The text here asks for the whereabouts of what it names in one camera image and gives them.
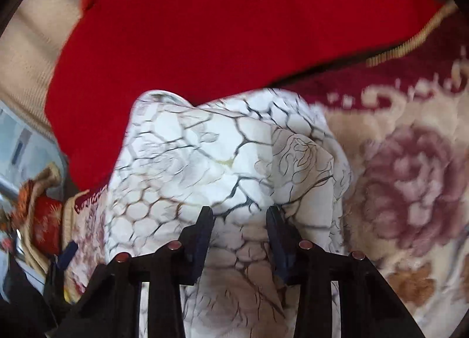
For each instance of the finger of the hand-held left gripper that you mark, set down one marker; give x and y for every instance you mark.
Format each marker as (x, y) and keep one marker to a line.
(67, 253)

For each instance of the red blanket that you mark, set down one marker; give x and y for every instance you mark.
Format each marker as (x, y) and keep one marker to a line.
(227, 37)

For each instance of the floral plush blanket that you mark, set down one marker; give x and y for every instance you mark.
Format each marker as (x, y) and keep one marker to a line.
(406, 184)

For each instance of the beige towel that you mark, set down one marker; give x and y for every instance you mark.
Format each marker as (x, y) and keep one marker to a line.
(55, 180)

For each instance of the red box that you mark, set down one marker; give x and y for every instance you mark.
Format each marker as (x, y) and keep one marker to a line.
(47, 224)

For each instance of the beige knit curtain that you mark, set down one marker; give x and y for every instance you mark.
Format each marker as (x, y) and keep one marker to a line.
(33, 59)

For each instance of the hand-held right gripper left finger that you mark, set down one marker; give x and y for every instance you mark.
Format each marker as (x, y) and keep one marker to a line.
(202, 244)

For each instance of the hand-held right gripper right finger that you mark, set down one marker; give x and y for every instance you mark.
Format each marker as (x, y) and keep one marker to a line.
(280, 248)

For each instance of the white garment with line print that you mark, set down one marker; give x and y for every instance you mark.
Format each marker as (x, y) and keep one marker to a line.
(205, 154)

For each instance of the orange patterned cloth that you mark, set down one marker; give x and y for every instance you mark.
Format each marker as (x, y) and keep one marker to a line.
(25, 202)

